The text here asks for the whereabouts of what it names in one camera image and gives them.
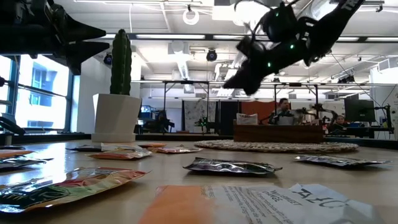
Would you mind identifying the orange yellow tea packet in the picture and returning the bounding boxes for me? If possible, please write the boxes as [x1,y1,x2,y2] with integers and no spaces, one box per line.
[0,167,152,215]
[148,145,203,154]
[86,147,153,161]

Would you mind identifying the orange white Tazo tea packet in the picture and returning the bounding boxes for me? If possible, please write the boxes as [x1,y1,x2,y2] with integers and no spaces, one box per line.
[136,142,168,149]
[138,183,386,224]
[0,149,35,159]

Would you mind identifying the white faceted planter pot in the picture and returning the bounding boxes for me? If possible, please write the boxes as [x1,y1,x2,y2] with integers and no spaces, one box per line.
[91,93,142,143]

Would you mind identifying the silver foil packet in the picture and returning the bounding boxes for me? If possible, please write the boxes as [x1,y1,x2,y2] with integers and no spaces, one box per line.
[294,154,392,167]
[182,156,283,175]

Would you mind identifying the orange partition panel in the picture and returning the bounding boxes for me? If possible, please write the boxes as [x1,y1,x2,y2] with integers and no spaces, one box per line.
[241,101,280,124]

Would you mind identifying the black clamp stand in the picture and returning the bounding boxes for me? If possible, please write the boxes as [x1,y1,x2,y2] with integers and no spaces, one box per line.
[0,113,27,146]

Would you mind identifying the black aluminium table frame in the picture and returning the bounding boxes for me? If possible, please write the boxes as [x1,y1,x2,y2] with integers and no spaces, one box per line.
[0,133,398,149]

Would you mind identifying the white ventilation duct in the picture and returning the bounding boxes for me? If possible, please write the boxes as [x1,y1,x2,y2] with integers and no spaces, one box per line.
[167,40,194,80]

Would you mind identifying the black metal rig frame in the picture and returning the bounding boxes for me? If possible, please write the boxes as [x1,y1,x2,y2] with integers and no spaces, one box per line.
[272,82,320,126]
[162,80,211,134]

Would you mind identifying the white patterned curtain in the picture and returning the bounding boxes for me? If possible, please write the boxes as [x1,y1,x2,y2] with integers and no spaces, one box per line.
[183,99,218,133]

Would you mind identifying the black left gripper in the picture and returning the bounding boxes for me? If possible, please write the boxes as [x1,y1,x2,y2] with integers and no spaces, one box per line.
[0,0,111,76]

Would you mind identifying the brown wooden tea box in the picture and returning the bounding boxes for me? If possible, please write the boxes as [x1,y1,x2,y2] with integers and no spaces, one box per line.
[233,119,324,144]

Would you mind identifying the dark office desk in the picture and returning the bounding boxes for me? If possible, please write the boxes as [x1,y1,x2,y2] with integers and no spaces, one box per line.
[323,126,396,139]

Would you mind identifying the white ring lamp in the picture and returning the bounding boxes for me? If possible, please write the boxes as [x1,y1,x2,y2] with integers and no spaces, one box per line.
[182,7,200,26]

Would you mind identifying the black ceiling spotlight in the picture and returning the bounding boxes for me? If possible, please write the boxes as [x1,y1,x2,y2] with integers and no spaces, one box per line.
[337,74,357,84]

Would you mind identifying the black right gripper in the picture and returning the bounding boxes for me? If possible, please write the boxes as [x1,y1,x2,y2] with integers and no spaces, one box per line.
[222,37,312,96]

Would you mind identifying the tall green cactus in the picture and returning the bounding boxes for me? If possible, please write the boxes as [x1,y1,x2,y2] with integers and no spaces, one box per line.
[109,29,132,96]

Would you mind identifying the black partition panel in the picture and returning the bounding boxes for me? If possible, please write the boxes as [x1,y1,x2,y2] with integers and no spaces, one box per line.
[219,101,241,135]

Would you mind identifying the black computer monitor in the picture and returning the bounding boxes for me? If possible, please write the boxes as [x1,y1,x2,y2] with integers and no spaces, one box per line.
[344,98,376,123]

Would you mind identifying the round woven placemat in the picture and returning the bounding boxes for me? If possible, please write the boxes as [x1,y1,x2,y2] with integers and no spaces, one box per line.
[194,139,360,154]

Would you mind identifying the person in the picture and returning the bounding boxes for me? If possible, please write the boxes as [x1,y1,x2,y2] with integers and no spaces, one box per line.
[269,98,304,126]
[328,114,349,133]

